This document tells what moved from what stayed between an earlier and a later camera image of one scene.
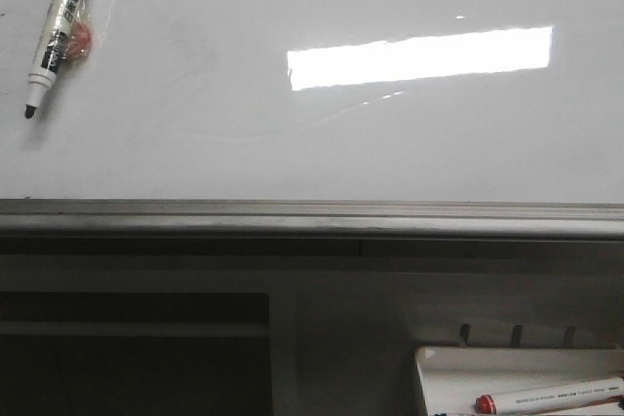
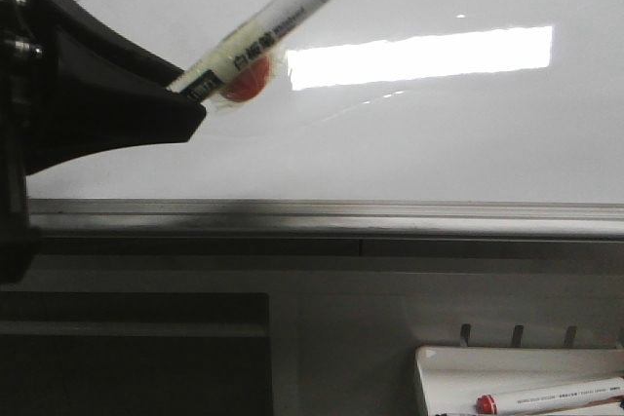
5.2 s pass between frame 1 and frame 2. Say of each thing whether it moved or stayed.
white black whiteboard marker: moved
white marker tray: stayed
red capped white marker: stayed
